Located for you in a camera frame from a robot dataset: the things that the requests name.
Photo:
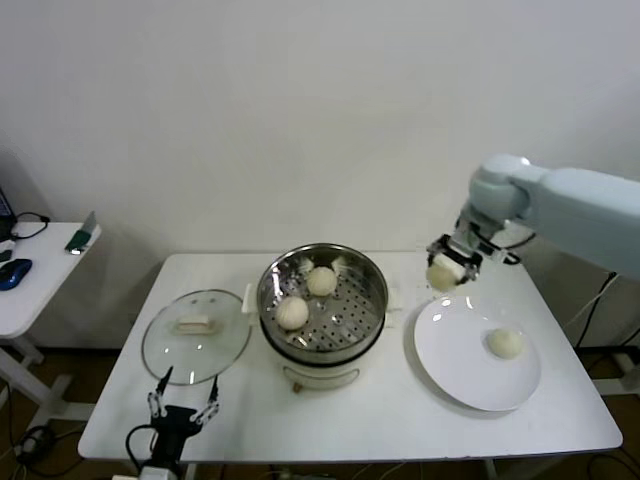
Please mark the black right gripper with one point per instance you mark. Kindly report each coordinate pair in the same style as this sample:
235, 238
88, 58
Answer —
465, 246

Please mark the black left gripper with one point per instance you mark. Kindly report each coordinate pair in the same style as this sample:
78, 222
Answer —
172, 425

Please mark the white steamed baozi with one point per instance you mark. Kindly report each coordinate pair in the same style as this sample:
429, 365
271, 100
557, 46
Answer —
292, 312
506, 344
442, 277
321, 281

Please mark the round glass pot lid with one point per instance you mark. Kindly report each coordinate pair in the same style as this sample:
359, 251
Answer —
195, 325

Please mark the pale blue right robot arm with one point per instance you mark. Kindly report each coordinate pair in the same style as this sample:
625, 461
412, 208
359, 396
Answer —
575, 205

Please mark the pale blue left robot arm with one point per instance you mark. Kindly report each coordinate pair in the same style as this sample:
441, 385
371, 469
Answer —
157, 472

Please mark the stainless steel steamer basket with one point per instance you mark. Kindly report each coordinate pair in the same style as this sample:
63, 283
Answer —
355, 305

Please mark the large white plate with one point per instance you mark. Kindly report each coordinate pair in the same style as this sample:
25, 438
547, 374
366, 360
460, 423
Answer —
450, 350

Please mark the cream electric cooker base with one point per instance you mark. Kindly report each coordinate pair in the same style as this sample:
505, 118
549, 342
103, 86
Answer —
320, 375

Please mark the white floor power strip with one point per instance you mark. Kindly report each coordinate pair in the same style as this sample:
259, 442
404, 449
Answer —
30, 445

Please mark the white side table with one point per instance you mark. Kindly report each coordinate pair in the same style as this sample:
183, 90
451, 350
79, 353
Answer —
35, 300

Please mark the green tipped tool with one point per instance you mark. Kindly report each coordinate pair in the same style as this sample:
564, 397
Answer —
79, 242

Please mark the white stand base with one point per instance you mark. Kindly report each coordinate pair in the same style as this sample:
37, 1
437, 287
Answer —
620, 372

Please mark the blue computer mouse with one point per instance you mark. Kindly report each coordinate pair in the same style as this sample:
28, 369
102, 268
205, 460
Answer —
14, 274

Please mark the laptop with blue screen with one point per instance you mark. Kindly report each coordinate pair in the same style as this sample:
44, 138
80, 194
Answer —
4, 202

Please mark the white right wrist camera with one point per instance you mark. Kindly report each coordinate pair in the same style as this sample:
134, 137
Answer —
502, 255

